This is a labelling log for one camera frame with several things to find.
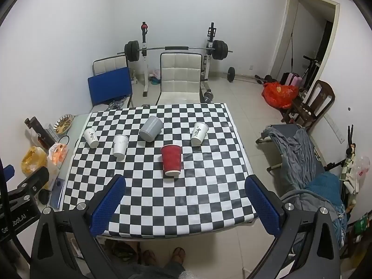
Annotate black barbell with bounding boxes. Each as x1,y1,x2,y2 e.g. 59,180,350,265
124,40,233,62

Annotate yellow plastic bag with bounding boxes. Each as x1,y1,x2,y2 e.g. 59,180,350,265
20,146,49,178

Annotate black white checkered tablecloth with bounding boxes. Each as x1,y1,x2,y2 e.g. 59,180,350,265
60,102,259,237

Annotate person's right foot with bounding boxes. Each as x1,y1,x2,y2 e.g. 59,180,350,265
171,247,186,265

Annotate black stand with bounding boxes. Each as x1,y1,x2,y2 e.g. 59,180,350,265
325,124,357,181

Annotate teal blanket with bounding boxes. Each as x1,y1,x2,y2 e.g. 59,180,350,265
305,171,347,240

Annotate black exercise machine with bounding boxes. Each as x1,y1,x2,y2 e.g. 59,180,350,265
302,55,321,88

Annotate white weight bench rack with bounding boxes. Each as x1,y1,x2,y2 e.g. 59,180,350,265
140,21,218,98

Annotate person's foot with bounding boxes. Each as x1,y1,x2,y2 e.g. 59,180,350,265
171,247,186,265
141,249,156,266

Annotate dark shoes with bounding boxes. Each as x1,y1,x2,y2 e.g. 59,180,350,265
110,241,138,263

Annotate small black dumbbell bar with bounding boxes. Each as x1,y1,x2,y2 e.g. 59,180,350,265
226,66,262,83

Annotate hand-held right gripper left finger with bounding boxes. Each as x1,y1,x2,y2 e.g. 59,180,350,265
30,174,127,279

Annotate white printed paper cup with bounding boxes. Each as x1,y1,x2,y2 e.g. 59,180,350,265
83,128,100,148
191,122,210,146

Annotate patterned bowl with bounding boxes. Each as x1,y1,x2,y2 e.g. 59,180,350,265
53,114,74,136

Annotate blue panel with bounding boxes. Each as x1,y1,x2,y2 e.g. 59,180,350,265
88,66,134,108

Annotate green box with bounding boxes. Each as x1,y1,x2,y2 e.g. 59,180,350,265
356,217,369,235

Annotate plain white paper cup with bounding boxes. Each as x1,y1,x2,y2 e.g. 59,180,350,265
113,134,129,161

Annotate blue phone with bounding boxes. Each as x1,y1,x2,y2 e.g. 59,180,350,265
49,177,66,210

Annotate black dumbbell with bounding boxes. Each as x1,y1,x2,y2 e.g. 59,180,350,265
255,75,280,85

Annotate pink suitcase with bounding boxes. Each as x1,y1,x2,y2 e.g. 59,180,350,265
280,72,303,88

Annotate red paper cup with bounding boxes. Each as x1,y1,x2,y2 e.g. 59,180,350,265
160,144,183,177

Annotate white power strip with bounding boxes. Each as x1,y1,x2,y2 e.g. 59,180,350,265
326,113,346,144

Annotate folding cot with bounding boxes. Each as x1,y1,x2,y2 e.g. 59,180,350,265
255,123,327,175

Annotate orange white plastic bag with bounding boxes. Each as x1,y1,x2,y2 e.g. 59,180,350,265
47,142,69,167

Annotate grey cloth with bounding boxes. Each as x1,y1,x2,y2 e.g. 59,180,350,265
261,126,317,191

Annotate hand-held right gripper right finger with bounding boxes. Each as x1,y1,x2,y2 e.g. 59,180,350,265
245,175,343,279

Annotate dark wooden chair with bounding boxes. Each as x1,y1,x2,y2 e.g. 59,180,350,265
281,80,335,132

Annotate person's left foot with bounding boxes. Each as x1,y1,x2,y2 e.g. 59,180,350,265
141,249,156,266

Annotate grey plastic cup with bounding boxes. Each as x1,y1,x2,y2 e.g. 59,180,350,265
139,116,164,143

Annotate white padded chair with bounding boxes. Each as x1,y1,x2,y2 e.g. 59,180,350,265
92,55,130,75
156,52,204,105

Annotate red plastic bag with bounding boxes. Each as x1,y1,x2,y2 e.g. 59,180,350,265
261,82,300,110

